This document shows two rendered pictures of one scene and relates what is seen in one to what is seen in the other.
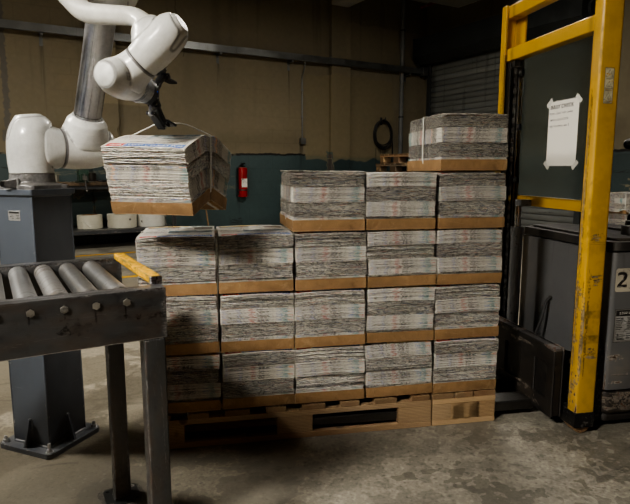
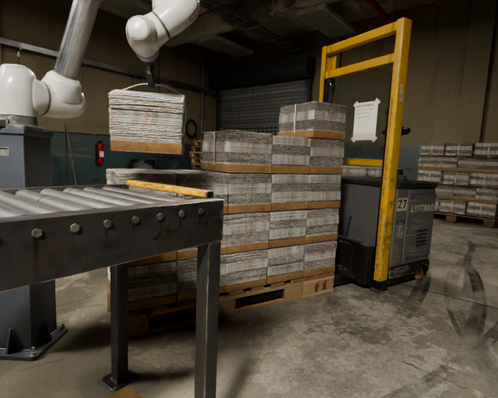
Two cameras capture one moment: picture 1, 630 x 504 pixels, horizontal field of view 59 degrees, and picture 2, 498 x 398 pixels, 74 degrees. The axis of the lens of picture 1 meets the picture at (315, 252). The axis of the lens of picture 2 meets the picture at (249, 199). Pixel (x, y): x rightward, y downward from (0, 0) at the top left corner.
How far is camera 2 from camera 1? 0.73 m
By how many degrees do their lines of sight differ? 20
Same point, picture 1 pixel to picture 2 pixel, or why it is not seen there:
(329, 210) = (250, 158)
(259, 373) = not seen: hidden behind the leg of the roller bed
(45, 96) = not seen: outside the picture
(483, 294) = (330, 214)
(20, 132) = (10, 78)
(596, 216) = (393, 167)
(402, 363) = (288, 259)
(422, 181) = (303, 143)
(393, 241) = (286, 181)
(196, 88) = not seen: hidden behind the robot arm
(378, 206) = (279, 157)
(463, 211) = (322, 163)
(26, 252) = (14, 183)
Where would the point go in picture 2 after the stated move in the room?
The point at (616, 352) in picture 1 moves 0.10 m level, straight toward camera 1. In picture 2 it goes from (395, 245) to (399, 249)
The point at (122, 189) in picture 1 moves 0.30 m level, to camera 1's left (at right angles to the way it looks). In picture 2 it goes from (122, 130) to (35, 125)
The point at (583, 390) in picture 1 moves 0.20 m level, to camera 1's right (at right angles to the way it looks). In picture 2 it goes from (383, 268) to (405, 265)
